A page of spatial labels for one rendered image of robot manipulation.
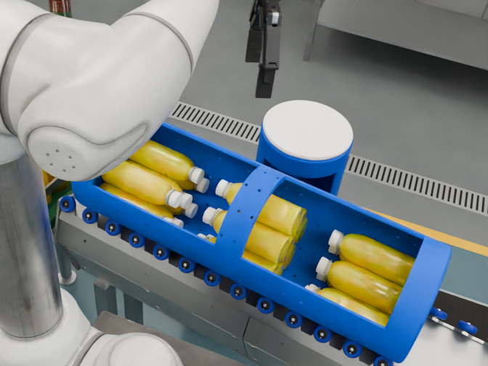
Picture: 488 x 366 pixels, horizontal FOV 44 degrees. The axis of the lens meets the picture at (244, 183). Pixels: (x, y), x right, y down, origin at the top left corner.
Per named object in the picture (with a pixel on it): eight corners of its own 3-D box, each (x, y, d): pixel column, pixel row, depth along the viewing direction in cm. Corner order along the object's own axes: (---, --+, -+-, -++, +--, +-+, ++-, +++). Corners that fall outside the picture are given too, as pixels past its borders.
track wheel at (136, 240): (145, 235, 153) (149, 234, 155) (131, 228, 154) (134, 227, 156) (139, 251, 154) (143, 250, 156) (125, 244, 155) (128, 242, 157)
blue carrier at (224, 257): (389, 388, 133) (432, 312, 114) (73, 225, 157) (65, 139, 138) (422, 300, 153) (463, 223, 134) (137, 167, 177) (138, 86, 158)
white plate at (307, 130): (253, 102, 189) (252, 105, 190) (277, 162, 170) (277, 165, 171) (334, 96, 196) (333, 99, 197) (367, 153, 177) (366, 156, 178)
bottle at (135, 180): (98, 183, 149) (161, 213, 144) (104, 157, 146) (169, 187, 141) (114, 178, 155) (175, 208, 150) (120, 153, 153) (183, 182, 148)
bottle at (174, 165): (139, 129, 157) (200, 156, 152) (144, 145, 163) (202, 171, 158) (124, 148, 153) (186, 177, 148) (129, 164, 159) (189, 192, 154)
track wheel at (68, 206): (75, 200, 159) (79, 199, 161) (61, 193, 160) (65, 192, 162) (69, 215, 160) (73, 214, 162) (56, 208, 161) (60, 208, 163)
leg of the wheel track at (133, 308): (137, 359, 235) (133, 261, 191) (125, 352, 237) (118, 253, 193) (146, 348, 239) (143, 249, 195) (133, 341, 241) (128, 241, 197)
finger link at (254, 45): (249, 30, 118) (248, 28, 118) (245, 62, 122) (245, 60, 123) (264, 31, 118) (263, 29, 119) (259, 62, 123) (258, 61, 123)
